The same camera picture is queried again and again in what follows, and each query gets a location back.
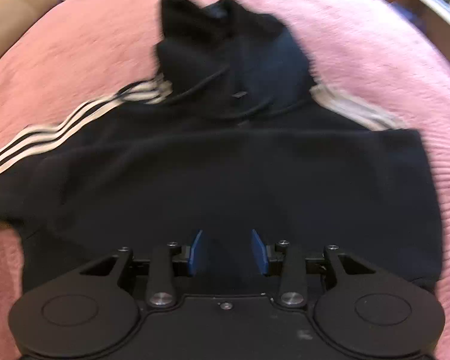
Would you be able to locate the pink quilted bedspread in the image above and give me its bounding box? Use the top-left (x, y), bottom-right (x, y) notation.
top-left (0, 0), bottom-right (450, 359)

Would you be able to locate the blue plastic stool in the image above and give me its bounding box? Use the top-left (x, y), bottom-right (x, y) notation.
top-left (390, 2), bottom-right (426, 33)

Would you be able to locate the navy hoodie with white stripes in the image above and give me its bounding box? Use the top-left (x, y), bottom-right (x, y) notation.
top-left (0, 0), bottom-right (442, 290)

